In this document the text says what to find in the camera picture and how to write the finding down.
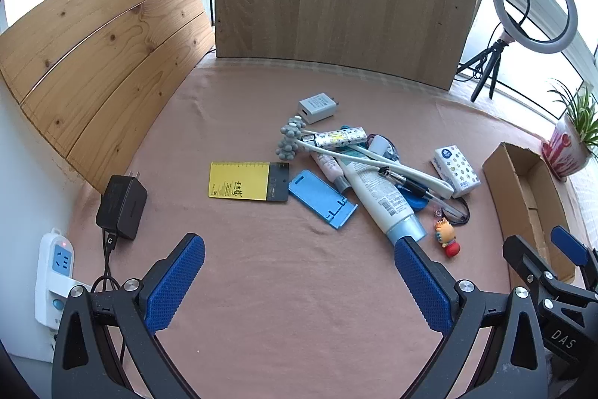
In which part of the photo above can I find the potted spider plant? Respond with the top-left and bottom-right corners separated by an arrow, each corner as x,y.
542,77 -> 598,181

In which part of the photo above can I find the grey ball white massager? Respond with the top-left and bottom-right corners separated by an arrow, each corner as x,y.
279,115 -> 455,200

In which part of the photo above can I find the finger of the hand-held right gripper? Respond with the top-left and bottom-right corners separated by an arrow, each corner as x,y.
550,226 -> 598,288
503,234 -> 568,301

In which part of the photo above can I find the black power adapter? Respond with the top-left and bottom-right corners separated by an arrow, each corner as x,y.
96,175 -> 149,241

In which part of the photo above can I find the dark blue round object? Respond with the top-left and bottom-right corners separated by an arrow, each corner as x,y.
399,188 -> 429,213

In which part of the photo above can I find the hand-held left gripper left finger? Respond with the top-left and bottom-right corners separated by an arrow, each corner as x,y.
50,233 -> 206,399

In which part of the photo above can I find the blue folding phone stand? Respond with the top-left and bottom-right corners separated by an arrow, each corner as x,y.
288,169 -> 359,230

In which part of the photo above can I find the black clear pen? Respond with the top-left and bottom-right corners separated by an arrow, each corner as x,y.
379,165 -> 470,223

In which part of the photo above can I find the black adapter cable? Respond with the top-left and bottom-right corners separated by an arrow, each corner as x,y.
90,231 -> 128,365

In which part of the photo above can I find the black ring light cable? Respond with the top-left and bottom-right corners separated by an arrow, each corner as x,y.
511,0 -> 532,37

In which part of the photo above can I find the cartoon figure keychain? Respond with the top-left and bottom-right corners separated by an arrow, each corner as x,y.
434,214 -> 464,260

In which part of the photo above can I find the patterned cylindrical tube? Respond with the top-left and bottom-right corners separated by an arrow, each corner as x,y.
314,125 -> 368,150

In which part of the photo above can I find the black tripod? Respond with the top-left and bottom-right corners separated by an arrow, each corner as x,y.
455,38 -> 511,103

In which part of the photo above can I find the star print tissue pack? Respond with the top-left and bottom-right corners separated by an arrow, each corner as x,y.
432,145 -> 482,197

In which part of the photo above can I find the white power strip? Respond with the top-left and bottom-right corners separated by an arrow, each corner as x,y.
35,228 -> 93,331

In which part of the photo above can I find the pink bottle grey cap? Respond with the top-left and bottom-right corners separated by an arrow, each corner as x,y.
312,149 -> 349,193

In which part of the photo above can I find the white usb charger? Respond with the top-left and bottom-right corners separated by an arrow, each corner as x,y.
298,92 -> 338,124

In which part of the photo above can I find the white tube blue cap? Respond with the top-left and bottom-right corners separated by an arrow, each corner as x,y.
343,158 -> 427,246

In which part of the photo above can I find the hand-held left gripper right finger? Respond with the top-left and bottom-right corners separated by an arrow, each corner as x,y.
394,236 -> 557,399

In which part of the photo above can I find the cardboard box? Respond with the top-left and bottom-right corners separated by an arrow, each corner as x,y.
482,140 -> 581,284

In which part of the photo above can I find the yellow and grey card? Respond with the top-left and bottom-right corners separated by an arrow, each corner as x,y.
207,162 -> 290,203

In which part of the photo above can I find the pine plank board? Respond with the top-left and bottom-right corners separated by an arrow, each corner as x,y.
0,0 -> 216,194

